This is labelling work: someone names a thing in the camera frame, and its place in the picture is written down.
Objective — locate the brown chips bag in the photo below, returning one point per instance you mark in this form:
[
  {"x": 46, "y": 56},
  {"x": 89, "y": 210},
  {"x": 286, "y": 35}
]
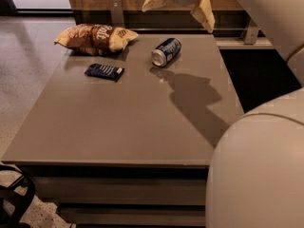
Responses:
[{"x": 95, "y": 39}]

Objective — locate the dark blue snack packet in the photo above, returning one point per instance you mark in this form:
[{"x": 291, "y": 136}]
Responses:
[{"x": 112, "y": 73}]

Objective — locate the grey drawer cabinet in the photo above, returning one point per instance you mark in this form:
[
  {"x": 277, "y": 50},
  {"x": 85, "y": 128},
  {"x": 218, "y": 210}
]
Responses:
[{"x": 134, "y": 152}]

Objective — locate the right metal wall bracket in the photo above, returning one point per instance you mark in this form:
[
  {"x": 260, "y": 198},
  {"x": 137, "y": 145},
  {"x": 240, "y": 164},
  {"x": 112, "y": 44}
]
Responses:
[{"x": 250, "y": 33}]

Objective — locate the blue pepsi can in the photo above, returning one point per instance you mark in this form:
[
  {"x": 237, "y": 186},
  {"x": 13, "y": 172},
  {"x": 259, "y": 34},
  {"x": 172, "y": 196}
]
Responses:
[{"x": 166, "y": 52}]

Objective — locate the black chair base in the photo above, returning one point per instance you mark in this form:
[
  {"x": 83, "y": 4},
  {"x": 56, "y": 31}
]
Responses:
[{"x": 15, "y": 200}]

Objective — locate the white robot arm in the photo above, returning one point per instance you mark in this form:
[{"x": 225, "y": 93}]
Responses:
[{"x": 256, "y": 175}]

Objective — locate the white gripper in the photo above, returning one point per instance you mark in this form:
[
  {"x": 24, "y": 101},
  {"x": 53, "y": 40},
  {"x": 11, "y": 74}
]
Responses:
[{"x": 204, "y": 12}]

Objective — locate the metal wall bracket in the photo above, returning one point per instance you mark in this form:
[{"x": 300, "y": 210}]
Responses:
[
  {"x": 250, "y": 33},
  {"x": 116, "y": 12}
]

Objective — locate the left metal wall bracket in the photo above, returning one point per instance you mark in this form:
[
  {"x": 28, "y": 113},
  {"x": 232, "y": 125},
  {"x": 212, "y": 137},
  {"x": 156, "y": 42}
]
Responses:
[{"x": 116, "y": 12}]

